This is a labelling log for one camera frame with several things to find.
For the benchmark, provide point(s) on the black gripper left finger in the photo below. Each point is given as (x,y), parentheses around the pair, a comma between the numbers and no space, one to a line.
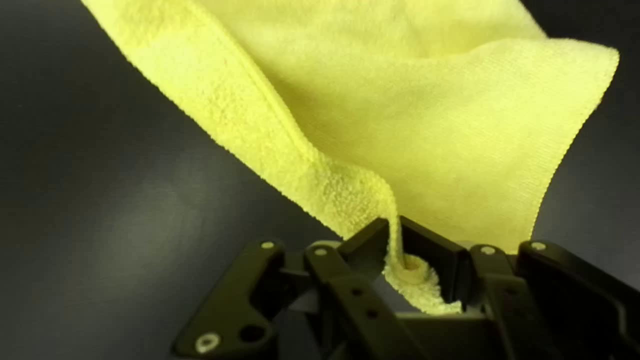
(237,316)

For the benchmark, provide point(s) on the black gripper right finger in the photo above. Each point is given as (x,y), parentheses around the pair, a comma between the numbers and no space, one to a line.
(540,303)

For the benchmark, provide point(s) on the yellow towel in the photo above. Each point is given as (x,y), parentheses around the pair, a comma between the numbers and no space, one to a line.
(446,113)

